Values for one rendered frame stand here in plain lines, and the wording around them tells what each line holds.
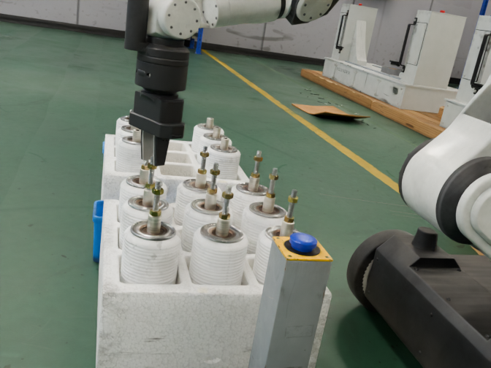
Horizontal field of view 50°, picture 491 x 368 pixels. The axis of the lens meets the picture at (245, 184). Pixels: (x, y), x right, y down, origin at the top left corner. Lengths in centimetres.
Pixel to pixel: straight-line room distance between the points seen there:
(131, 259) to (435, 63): 361
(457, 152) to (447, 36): 342
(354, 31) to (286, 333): 480
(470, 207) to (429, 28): 340
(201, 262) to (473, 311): 48
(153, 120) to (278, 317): 39
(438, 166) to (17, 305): 83
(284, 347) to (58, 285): 59
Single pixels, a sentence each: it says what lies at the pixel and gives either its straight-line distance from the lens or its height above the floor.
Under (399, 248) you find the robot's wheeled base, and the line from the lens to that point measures 116.
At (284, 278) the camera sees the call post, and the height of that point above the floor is 28.
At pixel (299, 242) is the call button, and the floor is 33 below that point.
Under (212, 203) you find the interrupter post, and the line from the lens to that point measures 101.
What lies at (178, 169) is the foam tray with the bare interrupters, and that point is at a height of 16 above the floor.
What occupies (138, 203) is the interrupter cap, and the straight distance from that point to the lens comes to 101.
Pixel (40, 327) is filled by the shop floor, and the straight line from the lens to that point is 110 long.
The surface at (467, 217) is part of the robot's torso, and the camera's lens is 85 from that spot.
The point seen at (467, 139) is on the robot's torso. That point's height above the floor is 49.
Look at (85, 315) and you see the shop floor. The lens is 113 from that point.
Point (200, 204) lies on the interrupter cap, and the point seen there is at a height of 25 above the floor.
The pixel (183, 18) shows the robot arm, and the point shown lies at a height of 59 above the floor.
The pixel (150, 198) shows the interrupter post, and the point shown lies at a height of 27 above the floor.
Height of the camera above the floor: 63
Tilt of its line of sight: 18 degrees down
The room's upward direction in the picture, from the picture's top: 9 degrees clockwise
